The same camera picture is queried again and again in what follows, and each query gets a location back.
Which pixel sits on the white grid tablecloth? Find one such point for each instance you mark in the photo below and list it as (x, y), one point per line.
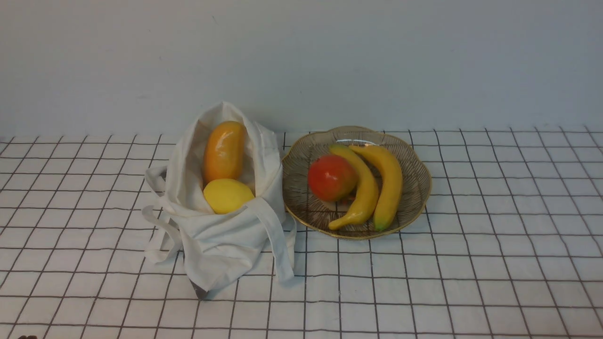
(509, 247)

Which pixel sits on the orange mango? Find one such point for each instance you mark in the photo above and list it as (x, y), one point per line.
(224, 152)

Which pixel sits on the white cloth tote bag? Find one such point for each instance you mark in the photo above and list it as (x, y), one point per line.
(218, 249)

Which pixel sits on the yellow lemon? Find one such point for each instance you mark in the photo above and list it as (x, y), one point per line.
(226, 195)

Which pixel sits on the left yellow banana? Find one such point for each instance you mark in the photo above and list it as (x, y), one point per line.
(367, 191)

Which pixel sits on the right yellow banana green tip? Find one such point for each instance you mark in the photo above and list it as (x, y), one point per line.
(392, 183)

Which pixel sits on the red apple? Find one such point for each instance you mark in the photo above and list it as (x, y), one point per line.
(331, 178)

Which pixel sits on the glass plate with gold rim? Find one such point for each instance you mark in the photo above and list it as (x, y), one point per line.
(316, 214)

